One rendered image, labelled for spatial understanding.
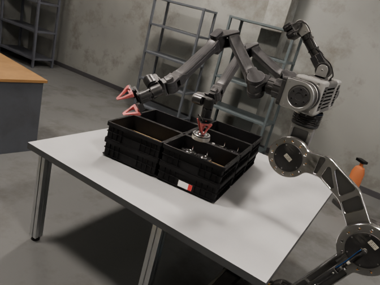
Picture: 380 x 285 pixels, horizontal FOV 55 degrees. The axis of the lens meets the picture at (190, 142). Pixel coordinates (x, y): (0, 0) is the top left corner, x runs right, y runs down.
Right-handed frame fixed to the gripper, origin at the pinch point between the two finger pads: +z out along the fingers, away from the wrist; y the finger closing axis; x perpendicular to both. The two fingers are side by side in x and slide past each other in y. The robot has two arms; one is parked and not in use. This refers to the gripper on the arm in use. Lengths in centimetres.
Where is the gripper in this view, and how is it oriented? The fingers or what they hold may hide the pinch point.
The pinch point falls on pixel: (202, 132)
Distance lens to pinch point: 207.2
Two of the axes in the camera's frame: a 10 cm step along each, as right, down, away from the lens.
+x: 9.5, 1.1, 2.9
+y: 2.3, 3.8, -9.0
